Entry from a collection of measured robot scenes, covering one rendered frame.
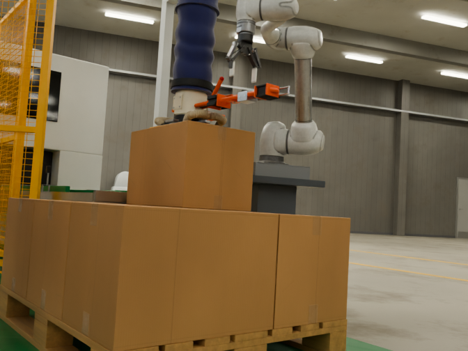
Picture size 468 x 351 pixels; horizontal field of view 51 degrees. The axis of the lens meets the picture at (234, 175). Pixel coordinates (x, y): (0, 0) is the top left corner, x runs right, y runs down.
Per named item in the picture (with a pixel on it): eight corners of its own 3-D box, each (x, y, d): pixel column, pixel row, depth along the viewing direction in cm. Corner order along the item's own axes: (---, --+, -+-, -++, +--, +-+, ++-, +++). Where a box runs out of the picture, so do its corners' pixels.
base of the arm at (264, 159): (273, 167, 325) (274, 159, 325) (291, 166, 304) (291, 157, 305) (248, 164, 317) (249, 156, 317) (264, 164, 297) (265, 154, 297)
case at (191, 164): (125, 203, 271) (131, 131, 273) (188, 207, 295) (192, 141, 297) (182, 207, 223) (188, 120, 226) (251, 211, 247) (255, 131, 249)
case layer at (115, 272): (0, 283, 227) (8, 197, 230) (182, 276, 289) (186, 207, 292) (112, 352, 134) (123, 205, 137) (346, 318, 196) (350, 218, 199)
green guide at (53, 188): (-7, 194, 447) (-6, 184, 448) (5, 195, 454) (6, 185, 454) (53, 198, 322) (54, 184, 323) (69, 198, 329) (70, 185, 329)
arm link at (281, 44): (262, 24, 281) (285, 23, 276) (270, 32, 298) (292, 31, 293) (261, 47, 281) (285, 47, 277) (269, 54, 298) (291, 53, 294)
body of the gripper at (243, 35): (246, 39, 239) (246, 58, 238) (233, 34, 233) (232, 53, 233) (257, 35, 233) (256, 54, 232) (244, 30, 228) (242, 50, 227)
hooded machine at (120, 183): (134, 223, 1370) (138, 173, 1380) (137, 224, 1314) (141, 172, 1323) (108, 221, 1348) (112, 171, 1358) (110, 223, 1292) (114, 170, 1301)
